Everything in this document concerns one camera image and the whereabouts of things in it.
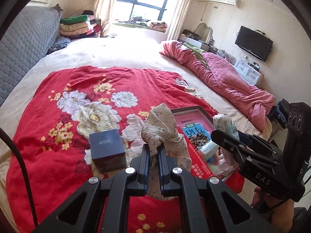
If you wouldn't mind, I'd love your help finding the black cable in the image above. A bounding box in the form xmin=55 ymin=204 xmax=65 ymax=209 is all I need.
xmin=0 ymin=128 xmax=38 ymax=227

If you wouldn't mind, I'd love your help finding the rolled pink floral blanket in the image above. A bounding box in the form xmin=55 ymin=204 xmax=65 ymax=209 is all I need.
xmin=149 ymin=21 xmax=169 ymax=32

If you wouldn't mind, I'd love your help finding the air conditioner pipe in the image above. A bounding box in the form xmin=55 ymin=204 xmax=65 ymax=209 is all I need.
xmin=196 ymin=1 xmax=212 ymax=23

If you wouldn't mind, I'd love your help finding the dark clothes pile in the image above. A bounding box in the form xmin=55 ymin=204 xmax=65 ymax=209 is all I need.
xmin=122 ymin=17 xmax=151 ymax=25

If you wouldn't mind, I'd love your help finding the red floral blanket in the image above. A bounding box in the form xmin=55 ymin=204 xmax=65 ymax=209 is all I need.
xmin=6 ymin=65 xmax=245 ymax=233

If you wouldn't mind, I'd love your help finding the leopard print cloth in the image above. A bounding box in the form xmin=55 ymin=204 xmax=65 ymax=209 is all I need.
xmin=189 ymin=135 xmax=212 ymax=149

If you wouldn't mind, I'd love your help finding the grey quilted headboard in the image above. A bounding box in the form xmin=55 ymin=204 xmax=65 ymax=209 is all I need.
xmin=0 ymin=6 xmax=62 ymax=108

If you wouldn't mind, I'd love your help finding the person's right hand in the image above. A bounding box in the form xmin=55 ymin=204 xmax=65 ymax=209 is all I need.
xmin=261 ymin=194 xmax=303 ymax=216

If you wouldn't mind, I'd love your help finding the black wall television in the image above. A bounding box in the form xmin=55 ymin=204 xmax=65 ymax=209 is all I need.
xmin=235 ymin=25 xmax=273 ymax=62

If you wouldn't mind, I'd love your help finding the white framed mirror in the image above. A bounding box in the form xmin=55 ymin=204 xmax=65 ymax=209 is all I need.
xmin=196 ymin=23 xmax=215 ymax=43

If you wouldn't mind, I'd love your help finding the pink quilt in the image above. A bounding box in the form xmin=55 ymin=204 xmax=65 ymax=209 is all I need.
xmin=159 ymin=40 xmax=277 ymax=132

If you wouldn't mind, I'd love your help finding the white air conditioner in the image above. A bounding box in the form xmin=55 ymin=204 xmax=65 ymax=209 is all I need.
xmin=210 ymin=0 xmax=240 ymax=7

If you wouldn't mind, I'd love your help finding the stack of folded blankets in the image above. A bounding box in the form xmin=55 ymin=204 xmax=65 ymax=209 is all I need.
xmin=59 ymin=10 xmax=102 ymax=40

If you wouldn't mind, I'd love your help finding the bed with cream sheet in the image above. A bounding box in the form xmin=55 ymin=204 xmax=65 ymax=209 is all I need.
xmin=0 ymin=36 xmax=277 ymax=233

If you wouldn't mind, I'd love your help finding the cream curtain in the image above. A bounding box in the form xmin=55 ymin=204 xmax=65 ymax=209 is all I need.
xmin=166 ymin=0 xmax=195 ymax=42
xmin=95 ymin=0 xmax=122 ymax=37

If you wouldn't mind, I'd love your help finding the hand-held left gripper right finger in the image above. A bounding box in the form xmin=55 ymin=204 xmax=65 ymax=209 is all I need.
xmin=157 ymin=146 xmax=280 ymax=233

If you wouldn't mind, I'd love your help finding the green cloth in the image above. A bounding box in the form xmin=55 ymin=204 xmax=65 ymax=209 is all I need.
xmin=183 ymin=42 xmax=210 ymax=69

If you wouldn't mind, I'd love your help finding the pink plastic packet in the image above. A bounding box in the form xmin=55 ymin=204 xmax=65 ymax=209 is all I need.
xmin=215 ymin=148 xmax=238 ymax=176

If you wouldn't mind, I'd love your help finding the teal white tissue packet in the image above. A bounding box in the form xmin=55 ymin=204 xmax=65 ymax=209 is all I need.
xmin=212 ymin=113 xmax=240 ymax=140
xmin=199 ymin=142 xmax=221 ymax=163

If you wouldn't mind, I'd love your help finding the dressing table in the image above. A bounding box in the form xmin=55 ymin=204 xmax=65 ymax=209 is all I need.
xmin=178 ymin=29 xmax=217 ymax=52

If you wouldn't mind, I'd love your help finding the dark blue bag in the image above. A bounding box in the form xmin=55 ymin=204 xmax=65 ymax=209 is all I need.
xmin=269 ymin=99 xmax=290 ymax=130

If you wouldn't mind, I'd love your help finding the dark blue box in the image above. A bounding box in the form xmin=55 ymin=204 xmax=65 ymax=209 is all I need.
xmin=89 ymin=129 xmax=127 ymax=174

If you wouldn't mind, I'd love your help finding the shallow box with pink print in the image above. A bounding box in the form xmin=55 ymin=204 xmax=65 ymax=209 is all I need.
xmin=171 ymin=105 xmax=240 ymax=183

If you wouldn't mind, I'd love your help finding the white drawer cabinet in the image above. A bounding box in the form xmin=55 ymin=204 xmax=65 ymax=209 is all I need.
xmin=234 ymin=56 xmax=264 ymax=86

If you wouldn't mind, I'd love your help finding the cream plush toy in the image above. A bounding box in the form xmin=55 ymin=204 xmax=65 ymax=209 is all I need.
xmin=141 ymin=103 xmax=193 ymax=201

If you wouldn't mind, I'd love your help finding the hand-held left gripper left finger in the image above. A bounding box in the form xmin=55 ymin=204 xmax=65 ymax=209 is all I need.
xmin=31 ymin=144 xmax=150 ymax=233

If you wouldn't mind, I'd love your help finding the cluster of cosmetic bottles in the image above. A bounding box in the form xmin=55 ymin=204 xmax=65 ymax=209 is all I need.
xmin=216 ymin=49 xmax=237 ymax=64

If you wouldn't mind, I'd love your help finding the dark patterned pillow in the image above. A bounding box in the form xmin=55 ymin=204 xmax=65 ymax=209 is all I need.
xmin=47 ymin=36 xmax=71 ymax=55

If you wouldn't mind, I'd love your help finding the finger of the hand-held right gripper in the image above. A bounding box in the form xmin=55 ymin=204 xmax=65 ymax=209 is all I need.
xmin=210 ymin=129 xmax=253 ymax=168
xmin=236 ymin=130 xmax=283 ymax=156

